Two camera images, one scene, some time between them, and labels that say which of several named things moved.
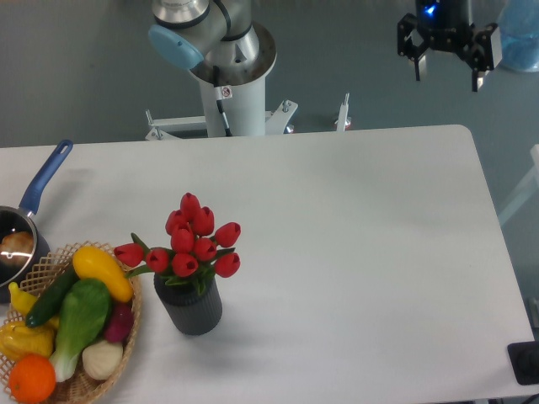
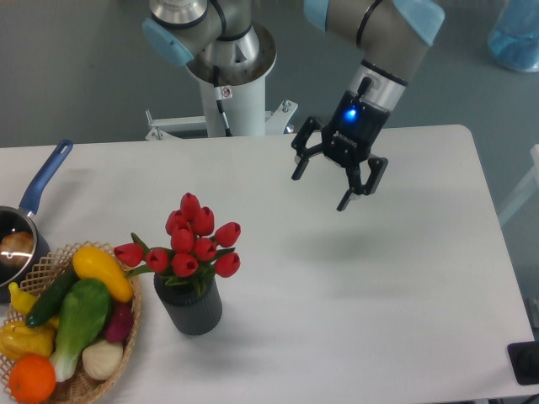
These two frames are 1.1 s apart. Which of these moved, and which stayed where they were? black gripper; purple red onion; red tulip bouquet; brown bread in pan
Moved: black gripper
Stayed: red tulip bouquet; purple red onion; brown bread in pan
